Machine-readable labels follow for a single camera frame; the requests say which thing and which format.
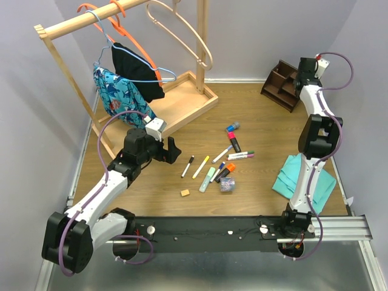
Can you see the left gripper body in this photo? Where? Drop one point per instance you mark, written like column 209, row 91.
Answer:
column 154, row 148

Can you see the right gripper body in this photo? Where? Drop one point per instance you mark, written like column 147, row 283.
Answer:
column 314, row 78

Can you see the black cap whiteboard marker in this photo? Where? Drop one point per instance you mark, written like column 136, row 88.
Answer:
column 187, row 166

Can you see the brown wooden desk organizer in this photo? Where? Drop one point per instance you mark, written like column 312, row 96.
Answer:
column 279, row 87

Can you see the yellow cap marker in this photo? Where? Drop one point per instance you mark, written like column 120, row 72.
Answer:
column 200, row 167

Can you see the purple cap white marker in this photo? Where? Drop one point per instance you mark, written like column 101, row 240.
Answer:
column 217, row 158

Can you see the clear paperclip jar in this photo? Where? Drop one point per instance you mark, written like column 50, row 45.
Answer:
column 227, row 184

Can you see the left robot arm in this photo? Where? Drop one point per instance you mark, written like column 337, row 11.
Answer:
column 71, row 237

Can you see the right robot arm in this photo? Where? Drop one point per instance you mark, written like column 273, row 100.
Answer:
column 318, row 141

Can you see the mint green highlighter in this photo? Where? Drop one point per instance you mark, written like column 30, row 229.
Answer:
column 207, row 179

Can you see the blue cap whiteboard marker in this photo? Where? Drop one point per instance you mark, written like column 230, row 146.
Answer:
column 217, row 171

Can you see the wooden clothes rack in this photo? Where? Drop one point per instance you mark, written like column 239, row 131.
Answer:
column 185, row 99

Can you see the orange black highlighter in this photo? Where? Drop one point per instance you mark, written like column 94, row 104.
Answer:
column 224, row 172

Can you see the pink cap white marker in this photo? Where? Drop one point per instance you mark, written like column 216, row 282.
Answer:
column 233, row 158

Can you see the pink black highlighter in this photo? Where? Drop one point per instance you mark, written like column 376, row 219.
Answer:
column 234, row 142

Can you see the blue patterned shorts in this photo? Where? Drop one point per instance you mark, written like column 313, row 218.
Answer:
column 118, row 94

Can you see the green cap white marker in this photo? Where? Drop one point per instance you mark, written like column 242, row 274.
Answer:
column 234, row 155

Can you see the black garment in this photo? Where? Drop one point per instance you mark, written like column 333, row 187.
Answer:
column 131, row 66

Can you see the teal folded cloth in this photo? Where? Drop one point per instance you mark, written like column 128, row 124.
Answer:
column 286, row 181

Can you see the orange plastic hanger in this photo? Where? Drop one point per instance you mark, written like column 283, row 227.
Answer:
column 122, row 31

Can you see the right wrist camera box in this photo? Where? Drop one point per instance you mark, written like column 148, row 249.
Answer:
column 321, row 65

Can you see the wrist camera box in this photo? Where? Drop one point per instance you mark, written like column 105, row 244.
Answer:
column 321, row 65
column 155, row 128

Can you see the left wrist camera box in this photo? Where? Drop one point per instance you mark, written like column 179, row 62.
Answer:
column 155, row 128

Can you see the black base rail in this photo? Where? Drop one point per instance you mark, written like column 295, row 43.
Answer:
column 199, row 234

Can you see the light blue wire hanger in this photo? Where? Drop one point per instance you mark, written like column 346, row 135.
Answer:
column 111, row 44

